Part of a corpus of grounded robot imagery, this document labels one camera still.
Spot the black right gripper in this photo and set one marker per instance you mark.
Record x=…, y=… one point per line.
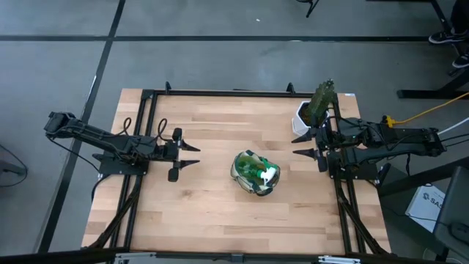
x=328, y=141

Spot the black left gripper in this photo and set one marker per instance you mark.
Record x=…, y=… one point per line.
x=175, y=150

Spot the cream and green gardening bag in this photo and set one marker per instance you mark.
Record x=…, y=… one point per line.
x=236, y=172

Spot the green plastic spray bottle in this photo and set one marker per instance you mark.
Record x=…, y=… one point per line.
x=256, y=170

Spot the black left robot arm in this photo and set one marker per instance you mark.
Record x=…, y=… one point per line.
x=95, y=133

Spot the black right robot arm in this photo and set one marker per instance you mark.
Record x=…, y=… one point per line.
x=395, y=139

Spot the white hexagonal plant pot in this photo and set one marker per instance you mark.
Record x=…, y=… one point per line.
x=298, y=124

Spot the green cactus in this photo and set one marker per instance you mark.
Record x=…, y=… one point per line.
x=322, y=99

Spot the black desk base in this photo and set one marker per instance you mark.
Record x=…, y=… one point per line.
x=428, y=94

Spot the white printed box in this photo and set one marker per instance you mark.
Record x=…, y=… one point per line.
x=425, y=209

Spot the black chair base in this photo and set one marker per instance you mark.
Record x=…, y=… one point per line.
x=310, y=7

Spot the dark office chair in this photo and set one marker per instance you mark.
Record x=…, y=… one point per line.
x=454, y=212

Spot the person's shoe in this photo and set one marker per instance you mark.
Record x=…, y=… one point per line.
x=445, y=36
x=461, y=62

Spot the grey chair base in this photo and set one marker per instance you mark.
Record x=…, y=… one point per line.
x=11, y=168

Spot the person's leg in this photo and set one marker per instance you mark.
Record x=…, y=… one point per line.
x=461, y=14

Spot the black aluminium table frame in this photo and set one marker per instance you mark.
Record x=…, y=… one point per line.
x=256, y=93

